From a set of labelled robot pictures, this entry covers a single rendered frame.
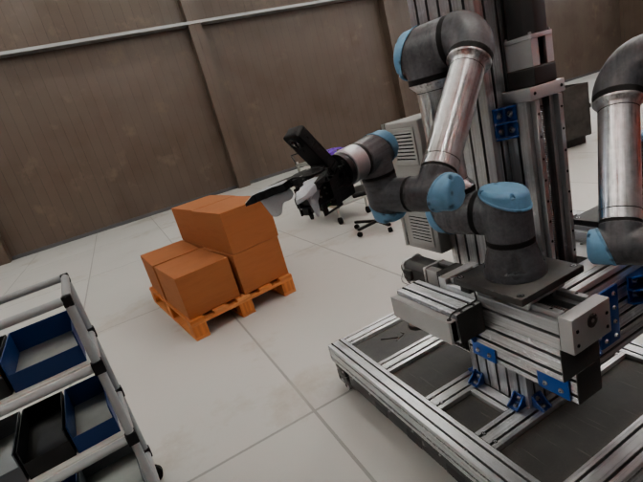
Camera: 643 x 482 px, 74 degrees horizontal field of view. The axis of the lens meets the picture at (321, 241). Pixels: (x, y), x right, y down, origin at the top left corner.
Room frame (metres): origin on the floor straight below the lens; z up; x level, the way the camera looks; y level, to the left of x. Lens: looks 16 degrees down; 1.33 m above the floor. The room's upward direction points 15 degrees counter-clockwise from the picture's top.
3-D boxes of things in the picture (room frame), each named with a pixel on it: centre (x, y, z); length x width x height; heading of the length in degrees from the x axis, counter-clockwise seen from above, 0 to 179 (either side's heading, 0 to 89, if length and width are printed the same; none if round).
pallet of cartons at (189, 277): (3.65, 1.02, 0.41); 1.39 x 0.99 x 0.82; 36
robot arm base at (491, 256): (1.01, -0.46, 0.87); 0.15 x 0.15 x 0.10
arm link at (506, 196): (1.02, -0.46, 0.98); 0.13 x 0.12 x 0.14; 39
